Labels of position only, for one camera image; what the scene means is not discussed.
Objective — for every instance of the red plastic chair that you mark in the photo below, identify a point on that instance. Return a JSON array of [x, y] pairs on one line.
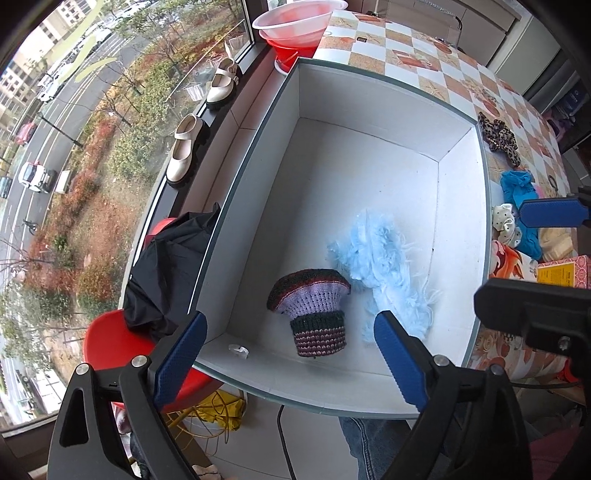
[[115, 341]]

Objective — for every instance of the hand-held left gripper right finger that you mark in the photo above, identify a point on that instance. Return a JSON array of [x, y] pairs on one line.
[[399, 364]]

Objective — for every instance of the small white plastic clip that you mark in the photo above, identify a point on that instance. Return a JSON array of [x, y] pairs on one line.
[[239, 350]]

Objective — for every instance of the yellow cardboard box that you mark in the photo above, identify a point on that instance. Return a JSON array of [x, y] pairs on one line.
[[556, 274]]

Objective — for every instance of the red plastic basin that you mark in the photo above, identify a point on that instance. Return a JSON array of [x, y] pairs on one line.
[[291, 53]]

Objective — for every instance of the leopard print scrunchie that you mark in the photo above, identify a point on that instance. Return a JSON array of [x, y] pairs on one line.
[[498, 136]]

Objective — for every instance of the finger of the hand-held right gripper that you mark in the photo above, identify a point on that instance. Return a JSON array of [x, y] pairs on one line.
[[521, 307], [549, 213]]

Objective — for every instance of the polka dot scrunchie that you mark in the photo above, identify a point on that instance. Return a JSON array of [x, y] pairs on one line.
[[505, 226]]

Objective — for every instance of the white cardboard box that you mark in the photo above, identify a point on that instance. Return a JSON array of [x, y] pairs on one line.
[[369, 184]]

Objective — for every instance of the checked printed tablecloth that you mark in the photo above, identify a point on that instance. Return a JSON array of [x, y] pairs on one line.
[[461, 83]]

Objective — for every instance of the clear plastic basin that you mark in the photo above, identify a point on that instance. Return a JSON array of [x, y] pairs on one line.
[[295, 18]]

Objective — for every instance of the light blue fluffy cloth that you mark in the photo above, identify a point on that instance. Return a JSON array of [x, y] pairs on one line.
[[388, 258]]

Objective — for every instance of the blue jeans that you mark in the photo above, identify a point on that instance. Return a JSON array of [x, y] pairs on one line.
[[369, 445]]

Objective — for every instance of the pink garment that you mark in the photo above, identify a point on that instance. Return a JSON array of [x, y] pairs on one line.
[[554, 454]]

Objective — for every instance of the black cloth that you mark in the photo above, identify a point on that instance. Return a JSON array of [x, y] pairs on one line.
[[171, 272]]

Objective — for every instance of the beige knitted cloth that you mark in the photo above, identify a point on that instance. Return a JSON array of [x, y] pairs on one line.
[[556, 242]]

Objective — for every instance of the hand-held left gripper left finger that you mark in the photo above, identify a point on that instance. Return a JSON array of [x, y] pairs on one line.
[[178, 364]]

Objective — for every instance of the yellow cloth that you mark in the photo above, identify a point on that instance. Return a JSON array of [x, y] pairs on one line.
[[224, 408]]

